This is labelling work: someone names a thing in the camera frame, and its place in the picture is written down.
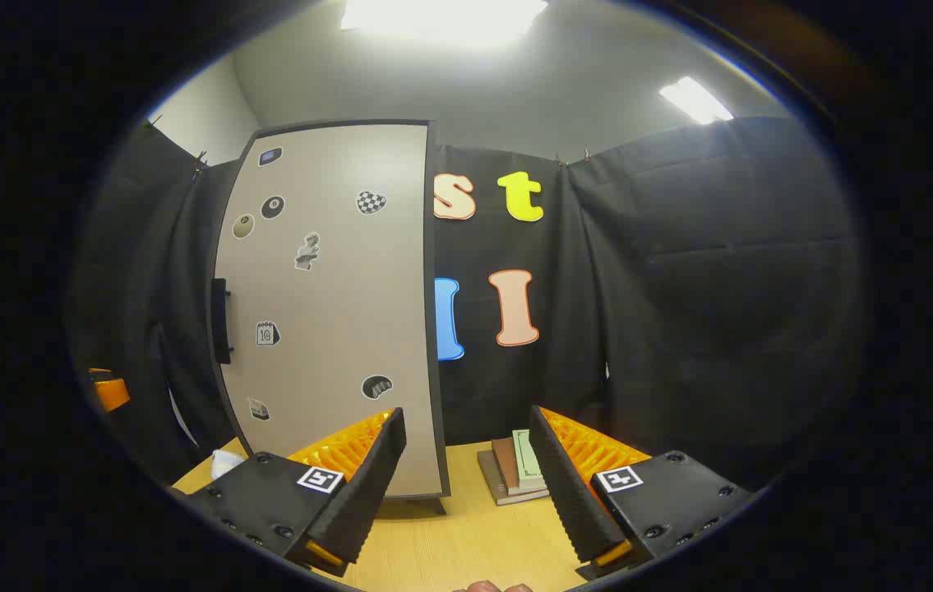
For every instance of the narrow ceiling light panel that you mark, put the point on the narrow ceiling light panel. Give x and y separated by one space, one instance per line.
695 100

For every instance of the large ceiling light panel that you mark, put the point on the large ceiling light panel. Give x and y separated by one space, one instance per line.
441 15

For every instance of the dark grey cabinet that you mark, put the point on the dark grey cabinet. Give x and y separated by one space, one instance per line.
438 395

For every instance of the beige cabinet door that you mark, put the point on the beige cabinet door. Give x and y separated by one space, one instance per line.
334 288

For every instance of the black backdrop cloth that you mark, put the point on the black backdrop cloth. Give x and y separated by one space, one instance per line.
680 288

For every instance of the grey book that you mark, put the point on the grey book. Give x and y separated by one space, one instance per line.
489 481

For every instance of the white plush toy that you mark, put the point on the white plush toy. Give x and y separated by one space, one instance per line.
225 463

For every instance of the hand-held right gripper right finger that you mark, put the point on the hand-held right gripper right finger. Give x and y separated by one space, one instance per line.
569 493

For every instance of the brown book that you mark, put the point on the brown book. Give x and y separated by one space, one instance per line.
505 464

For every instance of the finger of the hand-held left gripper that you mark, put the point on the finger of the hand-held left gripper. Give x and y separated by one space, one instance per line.
110 391

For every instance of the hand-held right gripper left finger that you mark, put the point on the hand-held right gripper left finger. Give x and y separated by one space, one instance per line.
367 485

